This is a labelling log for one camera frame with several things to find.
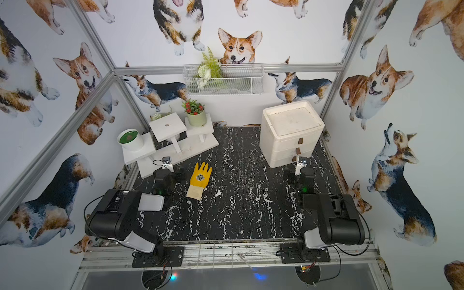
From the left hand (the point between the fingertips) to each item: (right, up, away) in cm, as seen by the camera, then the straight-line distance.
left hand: (173, 163), depth 94 cm
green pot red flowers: (+11, +26, +1) cm, 29 cm away
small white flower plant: (-15, +26, +13) cm, 33 cm away
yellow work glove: (+13, -10, +1) cm, 16 cm away
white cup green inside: (-17, +12, -9) cm, 22 cm away
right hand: (+62, -1, -1) cm, 62 cm away
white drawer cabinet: (+58, +16, -6) cm, 61 cm away
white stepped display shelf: (-1, +13, -5) cm, 14 cm away
